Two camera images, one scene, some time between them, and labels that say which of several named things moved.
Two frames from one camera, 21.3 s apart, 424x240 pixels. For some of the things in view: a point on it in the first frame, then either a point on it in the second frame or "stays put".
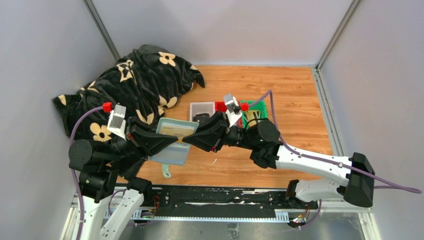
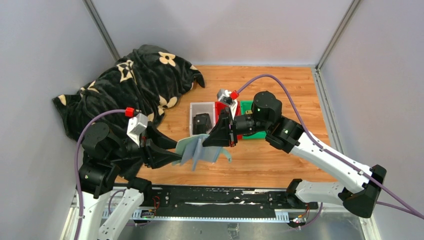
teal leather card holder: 177,152 to 192,150
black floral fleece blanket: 149,81 stays put
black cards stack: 201,118 stays put
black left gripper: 148,142 stays put
